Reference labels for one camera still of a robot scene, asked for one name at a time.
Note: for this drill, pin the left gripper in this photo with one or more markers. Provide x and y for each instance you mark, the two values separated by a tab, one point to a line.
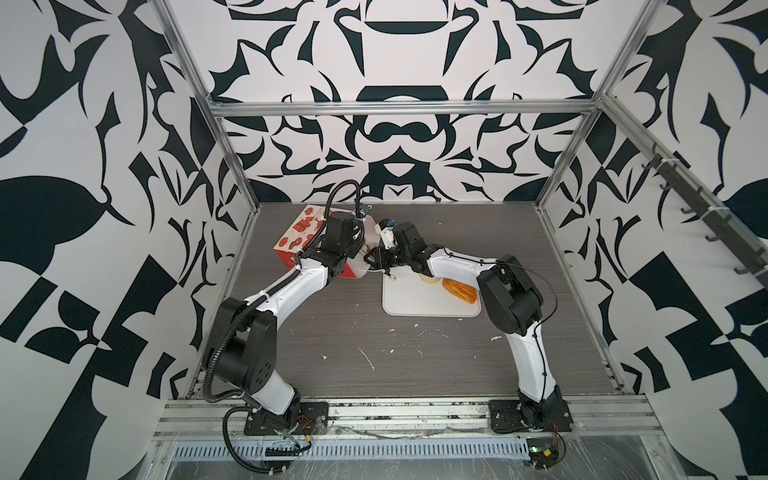
358	243

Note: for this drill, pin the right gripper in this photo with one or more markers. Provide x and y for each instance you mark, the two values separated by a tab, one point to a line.
379	255

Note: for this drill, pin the red white paper bag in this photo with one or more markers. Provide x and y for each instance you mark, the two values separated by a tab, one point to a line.
306	226

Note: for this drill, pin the orange croissant fake bread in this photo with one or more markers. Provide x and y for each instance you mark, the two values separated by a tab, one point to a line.
460	290

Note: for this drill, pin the white steamed bun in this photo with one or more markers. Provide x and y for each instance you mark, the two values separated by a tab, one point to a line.
429	279

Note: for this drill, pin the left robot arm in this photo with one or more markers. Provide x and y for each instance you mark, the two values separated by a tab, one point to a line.
241	353

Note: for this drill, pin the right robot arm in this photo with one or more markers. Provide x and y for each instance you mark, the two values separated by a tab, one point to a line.
511	298

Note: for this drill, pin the white plastic tray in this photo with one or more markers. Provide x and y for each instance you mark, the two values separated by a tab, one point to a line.
405	294

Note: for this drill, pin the small green circuit board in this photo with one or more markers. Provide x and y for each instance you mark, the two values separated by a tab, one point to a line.
544	454

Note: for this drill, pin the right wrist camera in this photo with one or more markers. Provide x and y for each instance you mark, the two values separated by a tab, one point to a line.
386	234

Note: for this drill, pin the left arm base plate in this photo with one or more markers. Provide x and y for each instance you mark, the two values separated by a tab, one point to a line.
301	417

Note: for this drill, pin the white slotted cable duct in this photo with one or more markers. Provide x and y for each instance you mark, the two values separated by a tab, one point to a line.
358	449

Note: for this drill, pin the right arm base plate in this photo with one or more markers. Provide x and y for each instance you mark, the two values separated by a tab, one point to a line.
513	416

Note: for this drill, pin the grey wall hook rail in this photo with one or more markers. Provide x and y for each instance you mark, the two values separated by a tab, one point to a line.
701	204

